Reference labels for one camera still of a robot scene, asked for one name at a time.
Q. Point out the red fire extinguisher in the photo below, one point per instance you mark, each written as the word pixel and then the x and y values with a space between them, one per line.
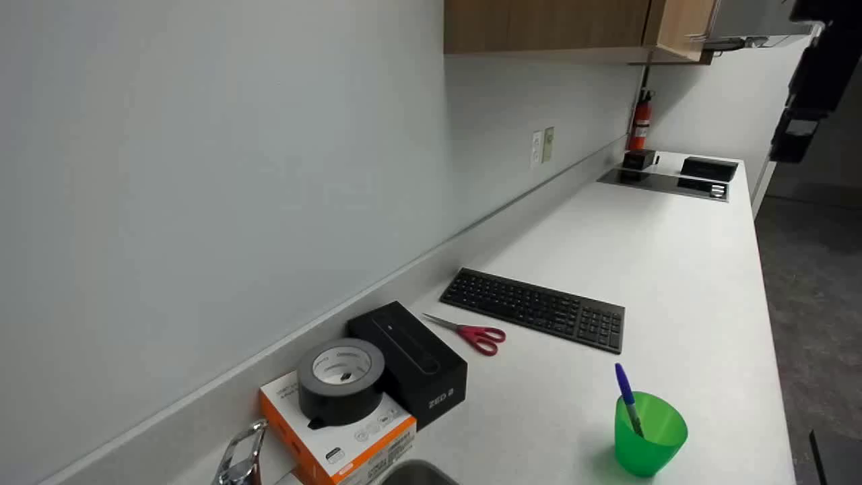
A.
pixel 640 126

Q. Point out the wooden wall cabinet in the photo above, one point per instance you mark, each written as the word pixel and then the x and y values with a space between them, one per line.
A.
pixel 548 22

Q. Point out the stainless steel sink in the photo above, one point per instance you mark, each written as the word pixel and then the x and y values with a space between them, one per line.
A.
pixel 418 476

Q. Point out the chrome faucet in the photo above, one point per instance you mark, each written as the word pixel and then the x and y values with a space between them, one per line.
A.
pixel 244 459

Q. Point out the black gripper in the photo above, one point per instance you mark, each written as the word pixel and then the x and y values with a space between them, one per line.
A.
pixel 822 71

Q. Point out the grey duct tape roll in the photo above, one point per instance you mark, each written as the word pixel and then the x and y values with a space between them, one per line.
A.
pixel 344 382

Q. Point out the black computer keyboard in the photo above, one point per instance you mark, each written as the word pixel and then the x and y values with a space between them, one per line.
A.
pixel 537 309

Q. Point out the black tray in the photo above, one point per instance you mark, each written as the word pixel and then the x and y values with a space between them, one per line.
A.
pixel 707 168

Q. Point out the blue capped marker pen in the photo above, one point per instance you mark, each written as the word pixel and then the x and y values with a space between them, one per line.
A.
pixel 625 389

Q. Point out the orange and white box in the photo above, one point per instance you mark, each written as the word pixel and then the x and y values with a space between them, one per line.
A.
pixel 334 448

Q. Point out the green plastic cup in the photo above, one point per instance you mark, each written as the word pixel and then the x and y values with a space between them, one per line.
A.
pixel 647 444

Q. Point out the black rectangular box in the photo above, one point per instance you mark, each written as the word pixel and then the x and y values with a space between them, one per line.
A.
pixel 416 360

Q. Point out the white wall outlet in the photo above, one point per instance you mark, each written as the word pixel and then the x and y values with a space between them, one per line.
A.
pixel 542 144

